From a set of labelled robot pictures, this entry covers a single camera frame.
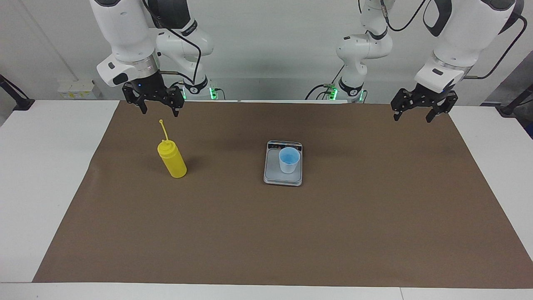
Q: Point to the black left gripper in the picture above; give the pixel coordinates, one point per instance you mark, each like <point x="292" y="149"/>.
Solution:
<point x="429" y="96"/>

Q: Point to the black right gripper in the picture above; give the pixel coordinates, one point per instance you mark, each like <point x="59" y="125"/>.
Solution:
<point x="152" y="89"/>

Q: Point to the yellow squeeze bottle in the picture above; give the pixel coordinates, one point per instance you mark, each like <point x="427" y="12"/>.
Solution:
<point x="173" y="162"/>

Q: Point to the light blue plastic cup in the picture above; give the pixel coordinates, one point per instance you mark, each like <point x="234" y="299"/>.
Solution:
<point x="289" y="166"/>

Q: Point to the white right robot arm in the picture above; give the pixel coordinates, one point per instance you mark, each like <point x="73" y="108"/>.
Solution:
<point x="125" y="33"/>

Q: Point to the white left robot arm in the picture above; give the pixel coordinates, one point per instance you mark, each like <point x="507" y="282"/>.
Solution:
<point x="462" y="33"/>

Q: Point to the silver digital kitchen scale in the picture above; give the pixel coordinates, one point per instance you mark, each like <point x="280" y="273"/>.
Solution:
<point x="287" y="179"/>

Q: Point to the white power strip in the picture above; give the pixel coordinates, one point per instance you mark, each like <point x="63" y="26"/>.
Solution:
<point x="77" y="89"/>

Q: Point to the dark grey panel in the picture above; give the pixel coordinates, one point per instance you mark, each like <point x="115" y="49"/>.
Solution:
<point x="520" y="77"/>

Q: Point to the blue object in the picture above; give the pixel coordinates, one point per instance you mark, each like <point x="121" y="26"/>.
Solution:
<point x="530" y="131"/>

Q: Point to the brown table mat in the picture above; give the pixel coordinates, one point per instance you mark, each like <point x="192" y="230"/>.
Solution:
<point x="266" y="233"/>

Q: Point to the black clamp mount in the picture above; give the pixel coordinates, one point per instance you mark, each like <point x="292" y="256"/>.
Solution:
<point x="23" y="103"/>
<point x="510" y="109"/>

